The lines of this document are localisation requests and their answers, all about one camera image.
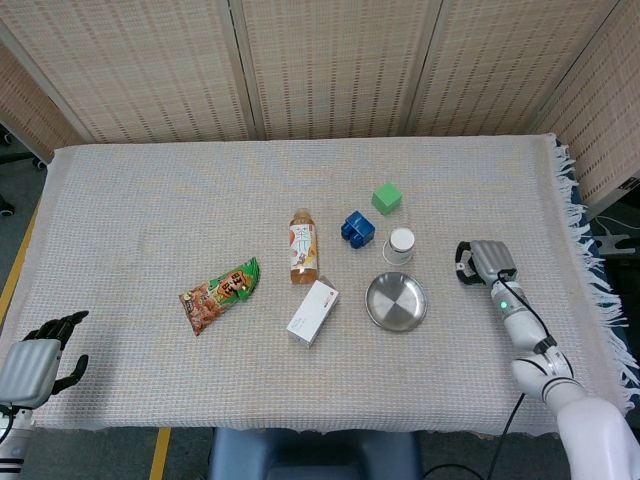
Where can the green cube block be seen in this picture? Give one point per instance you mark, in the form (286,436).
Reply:
(386,199)

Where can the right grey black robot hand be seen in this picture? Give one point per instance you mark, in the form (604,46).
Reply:
(492,257)

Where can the beige waffle tablecloth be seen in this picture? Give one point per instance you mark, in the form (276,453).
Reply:
(150,210)

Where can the white paper cup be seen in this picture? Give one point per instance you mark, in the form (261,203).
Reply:
(399,247)

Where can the white metal stand foot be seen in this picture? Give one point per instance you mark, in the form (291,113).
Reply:
(612,245)

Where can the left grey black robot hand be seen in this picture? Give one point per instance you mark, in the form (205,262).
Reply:
(27,370)

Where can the blue interlocking block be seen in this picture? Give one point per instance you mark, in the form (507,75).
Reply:
(358,229)

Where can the green snack bag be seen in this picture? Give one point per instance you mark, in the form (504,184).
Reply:
(215,300)

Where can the woven folding screen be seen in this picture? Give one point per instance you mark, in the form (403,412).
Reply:
(325,65)

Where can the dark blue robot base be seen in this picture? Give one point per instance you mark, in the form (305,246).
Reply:
(310,455)

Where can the white cardboard box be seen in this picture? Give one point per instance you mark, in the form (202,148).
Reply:
(314,312)

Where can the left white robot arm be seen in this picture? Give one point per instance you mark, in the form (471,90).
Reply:
(12,440)

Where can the round metal plate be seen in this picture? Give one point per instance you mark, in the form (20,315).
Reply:
(396,302)

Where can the orange tea drink bottle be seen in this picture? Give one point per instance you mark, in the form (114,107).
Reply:
(304,250)

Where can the black office chair base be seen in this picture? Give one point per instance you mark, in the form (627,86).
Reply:
(15,155)

